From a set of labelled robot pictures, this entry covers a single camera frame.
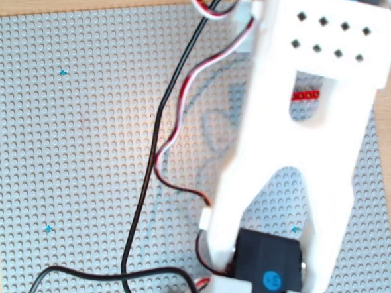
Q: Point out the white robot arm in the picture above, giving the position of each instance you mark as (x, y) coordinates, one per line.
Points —
(282, 148)

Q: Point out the grey lego baseplate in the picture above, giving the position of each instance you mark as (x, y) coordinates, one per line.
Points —
(83, 160)

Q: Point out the red L-shaped lego beam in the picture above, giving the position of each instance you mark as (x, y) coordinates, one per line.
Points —
(307, 95)

